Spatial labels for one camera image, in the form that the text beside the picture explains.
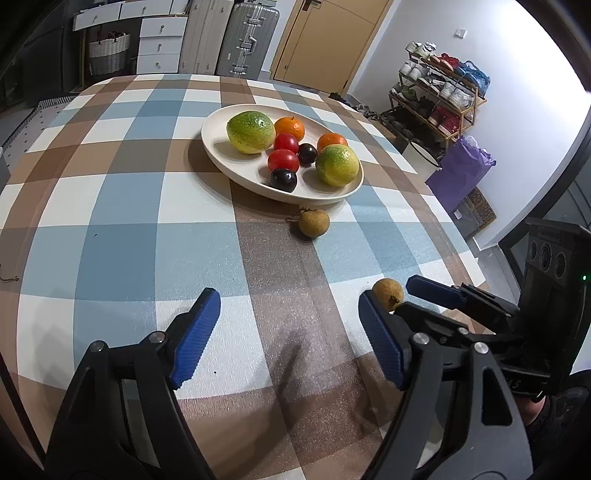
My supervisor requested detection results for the cream trash bin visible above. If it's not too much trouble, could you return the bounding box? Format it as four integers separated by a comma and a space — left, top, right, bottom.
408, 140, 441, 169

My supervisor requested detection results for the dark plum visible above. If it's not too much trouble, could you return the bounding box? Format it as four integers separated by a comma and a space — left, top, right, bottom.
270, 168, 297, 193
297, 143, 318, 167

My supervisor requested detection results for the person's right hand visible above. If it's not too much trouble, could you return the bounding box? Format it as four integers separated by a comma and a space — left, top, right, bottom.
515, 396, 546, 425

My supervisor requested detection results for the white drawer desk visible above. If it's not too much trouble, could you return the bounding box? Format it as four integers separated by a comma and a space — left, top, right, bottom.
73, 1, 189, 75

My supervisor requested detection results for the cream round plate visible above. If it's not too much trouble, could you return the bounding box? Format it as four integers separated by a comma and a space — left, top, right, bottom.
201, 104, 363, 206

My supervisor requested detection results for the checkered tablecloth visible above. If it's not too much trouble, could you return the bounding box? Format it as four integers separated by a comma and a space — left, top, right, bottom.
1, 75, 485, 479

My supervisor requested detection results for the green yellow citrus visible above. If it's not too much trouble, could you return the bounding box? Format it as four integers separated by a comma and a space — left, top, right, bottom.
226, 111, 276, 155
315, 144, 360, 187

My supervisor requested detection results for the silver grey suitcase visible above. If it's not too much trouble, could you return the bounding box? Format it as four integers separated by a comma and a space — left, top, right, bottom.
215, 1, 280, 80

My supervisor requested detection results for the beige suitcase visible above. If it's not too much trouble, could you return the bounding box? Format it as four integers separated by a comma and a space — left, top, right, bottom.
178, 0, 235, 75

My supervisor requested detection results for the wooden shoe rack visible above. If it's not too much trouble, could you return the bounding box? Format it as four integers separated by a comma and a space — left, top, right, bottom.
381, 41, 491, 163

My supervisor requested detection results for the orange tangerine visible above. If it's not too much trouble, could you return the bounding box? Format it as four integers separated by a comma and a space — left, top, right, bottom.
274, 117, 305, 142
317, 132, 348, 153

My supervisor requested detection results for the red tomato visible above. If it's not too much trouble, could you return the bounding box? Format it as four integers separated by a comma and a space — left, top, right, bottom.
267, 150, 300, 172
273, 133, 300, 154

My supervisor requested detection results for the wooden door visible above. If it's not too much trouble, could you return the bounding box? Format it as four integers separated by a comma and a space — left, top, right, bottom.
263, 1, 398, 94

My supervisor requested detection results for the woven laundry basket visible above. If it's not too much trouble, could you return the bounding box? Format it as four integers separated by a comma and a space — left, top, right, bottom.
88, 32, 131, 76

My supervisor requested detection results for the purple bag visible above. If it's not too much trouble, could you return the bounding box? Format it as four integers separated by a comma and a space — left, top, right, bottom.
426, 136, 496, 214

